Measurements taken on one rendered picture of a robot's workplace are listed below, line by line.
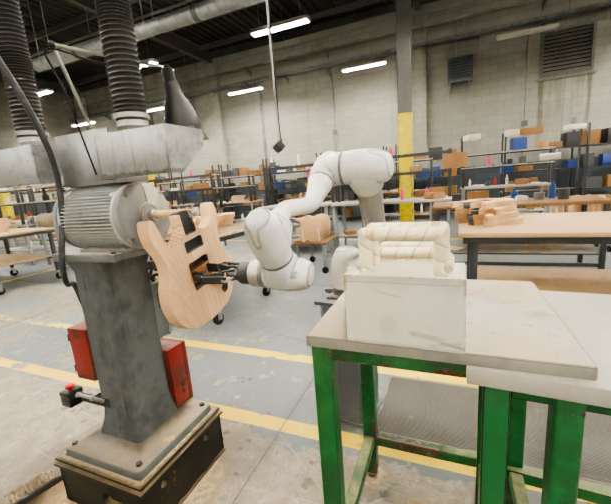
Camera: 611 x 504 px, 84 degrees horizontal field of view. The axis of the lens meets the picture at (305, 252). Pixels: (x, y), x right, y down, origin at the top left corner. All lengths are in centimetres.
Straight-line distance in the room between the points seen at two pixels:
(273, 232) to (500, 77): 1162
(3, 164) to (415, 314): 162
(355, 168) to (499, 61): 1117
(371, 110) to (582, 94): 568
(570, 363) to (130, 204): 134
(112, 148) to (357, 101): 1154
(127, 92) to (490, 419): 136
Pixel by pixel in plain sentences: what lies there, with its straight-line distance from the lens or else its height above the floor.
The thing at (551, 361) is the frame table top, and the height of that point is 93.
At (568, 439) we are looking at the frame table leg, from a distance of 100.
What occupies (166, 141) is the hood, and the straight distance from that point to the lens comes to 113.
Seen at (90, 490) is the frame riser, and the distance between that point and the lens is 197.
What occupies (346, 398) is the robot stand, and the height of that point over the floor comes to 15.
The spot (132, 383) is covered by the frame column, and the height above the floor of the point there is 56.
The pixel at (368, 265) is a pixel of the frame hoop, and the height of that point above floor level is 112.
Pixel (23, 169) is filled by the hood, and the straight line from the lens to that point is 171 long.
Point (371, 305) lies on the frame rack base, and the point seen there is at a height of 103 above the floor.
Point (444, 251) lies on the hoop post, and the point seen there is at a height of 116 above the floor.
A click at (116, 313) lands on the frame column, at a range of 156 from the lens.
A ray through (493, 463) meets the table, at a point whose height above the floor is 64.
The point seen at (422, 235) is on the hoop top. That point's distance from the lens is 78.
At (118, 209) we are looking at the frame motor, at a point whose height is 128.
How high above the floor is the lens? 133
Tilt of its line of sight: 12 degrees down
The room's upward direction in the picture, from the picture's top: 4 degrees counter-clockwise
